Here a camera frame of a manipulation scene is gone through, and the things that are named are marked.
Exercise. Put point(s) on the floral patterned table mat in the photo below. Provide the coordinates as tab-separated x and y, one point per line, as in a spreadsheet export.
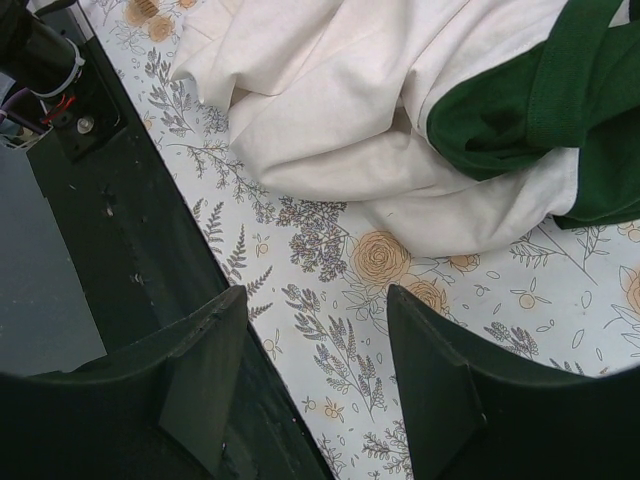
317	275

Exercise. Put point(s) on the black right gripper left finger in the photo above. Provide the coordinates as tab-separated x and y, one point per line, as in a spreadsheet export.
156	409

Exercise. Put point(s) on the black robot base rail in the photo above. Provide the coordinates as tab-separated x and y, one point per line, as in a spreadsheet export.
140	257

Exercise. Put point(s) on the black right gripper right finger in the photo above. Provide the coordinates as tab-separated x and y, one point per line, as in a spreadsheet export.
473	410

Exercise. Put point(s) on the green and grey raglan shirt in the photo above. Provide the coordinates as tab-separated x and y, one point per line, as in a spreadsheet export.
458	125

